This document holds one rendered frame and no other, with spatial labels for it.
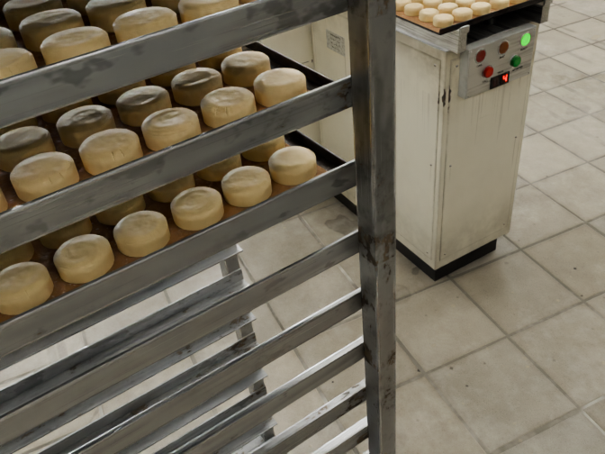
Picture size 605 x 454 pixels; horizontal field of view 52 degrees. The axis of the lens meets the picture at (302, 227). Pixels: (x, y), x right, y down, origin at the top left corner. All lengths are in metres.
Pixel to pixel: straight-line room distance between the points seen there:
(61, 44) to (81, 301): 0.20
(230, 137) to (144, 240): 0.13
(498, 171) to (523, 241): 0.42
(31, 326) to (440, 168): 1.46
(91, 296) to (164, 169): 0.12
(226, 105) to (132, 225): 0.14
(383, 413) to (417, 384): 1.00
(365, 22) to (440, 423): 1.41
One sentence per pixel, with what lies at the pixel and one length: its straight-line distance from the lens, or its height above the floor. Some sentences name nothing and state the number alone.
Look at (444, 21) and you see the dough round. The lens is 1.64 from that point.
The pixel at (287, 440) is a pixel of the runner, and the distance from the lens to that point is 0.83.
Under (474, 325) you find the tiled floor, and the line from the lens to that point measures 2.04.
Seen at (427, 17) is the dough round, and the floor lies 0.92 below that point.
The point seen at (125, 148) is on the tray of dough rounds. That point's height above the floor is 1.24.
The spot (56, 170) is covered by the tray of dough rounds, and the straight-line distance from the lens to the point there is 0.53.
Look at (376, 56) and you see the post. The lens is 0.55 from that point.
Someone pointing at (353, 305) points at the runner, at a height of 0.96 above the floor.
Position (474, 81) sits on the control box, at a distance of 1.74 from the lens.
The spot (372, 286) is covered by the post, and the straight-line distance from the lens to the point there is 0.70.
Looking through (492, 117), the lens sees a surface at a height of 0.59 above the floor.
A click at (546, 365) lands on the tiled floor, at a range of 1.98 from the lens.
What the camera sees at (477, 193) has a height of 0.33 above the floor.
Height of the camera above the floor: 1.49
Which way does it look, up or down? 38 degrees down
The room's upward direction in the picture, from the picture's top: 7 degrees counter-clockwise
